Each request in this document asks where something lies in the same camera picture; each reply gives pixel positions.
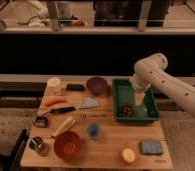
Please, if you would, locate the dark purple grape bunch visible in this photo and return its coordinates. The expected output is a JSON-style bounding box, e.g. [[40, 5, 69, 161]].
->
[[120, 104, 134, 117]]

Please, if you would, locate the black rectangular block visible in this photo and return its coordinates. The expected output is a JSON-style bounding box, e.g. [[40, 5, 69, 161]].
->
[[66, 84, 85, 91]]

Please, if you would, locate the orange carrot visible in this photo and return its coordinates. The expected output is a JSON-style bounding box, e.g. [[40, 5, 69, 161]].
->
[[44, 99, 67, 107]]

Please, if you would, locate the blue plastic cup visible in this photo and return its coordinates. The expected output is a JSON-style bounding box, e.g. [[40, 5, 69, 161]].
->
[[87, 123, 101, 140]]

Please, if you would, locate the blue sponge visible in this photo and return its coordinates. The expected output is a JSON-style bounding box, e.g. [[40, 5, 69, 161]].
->
[[140, 140, 163, 155]]

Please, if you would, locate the black chair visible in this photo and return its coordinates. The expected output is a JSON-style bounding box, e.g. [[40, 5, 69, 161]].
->
[[0, 129, 29, 171]]

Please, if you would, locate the small black square dish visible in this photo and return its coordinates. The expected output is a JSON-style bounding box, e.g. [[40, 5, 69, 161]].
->
[[34, 117, 48, 128]]

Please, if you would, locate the metal cup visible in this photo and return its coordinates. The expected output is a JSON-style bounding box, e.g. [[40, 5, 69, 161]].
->
[[29, 136, 49, 156]]

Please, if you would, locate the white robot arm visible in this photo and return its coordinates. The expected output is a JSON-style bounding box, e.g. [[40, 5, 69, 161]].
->
[[131, 53, 195, 118]]

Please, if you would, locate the purple bowl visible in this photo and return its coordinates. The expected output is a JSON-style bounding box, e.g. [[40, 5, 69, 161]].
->
[[86, 77, 108, 96]]

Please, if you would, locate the halved orange fruit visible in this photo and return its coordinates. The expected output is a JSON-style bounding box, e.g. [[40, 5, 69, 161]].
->
[[121, 148, 136, 164]]

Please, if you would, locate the orange bowl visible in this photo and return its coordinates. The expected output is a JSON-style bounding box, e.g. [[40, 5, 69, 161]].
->
[[54, 131, 81, 161]]

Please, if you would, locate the black handled knife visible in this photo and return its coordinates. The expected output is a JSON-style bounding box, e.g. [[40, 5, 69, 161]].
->
[[43, 97, 100, 115]]

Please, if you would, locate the white lidded jar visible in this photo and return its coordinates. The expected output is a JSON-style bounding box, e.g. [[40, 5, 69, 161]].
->
[[47, 77, 61, 95]]

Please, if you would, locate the green plastic tray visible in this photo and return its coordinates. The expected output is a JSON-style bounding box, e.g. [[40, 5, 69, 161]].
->
[[112, 79, 159, 123]]

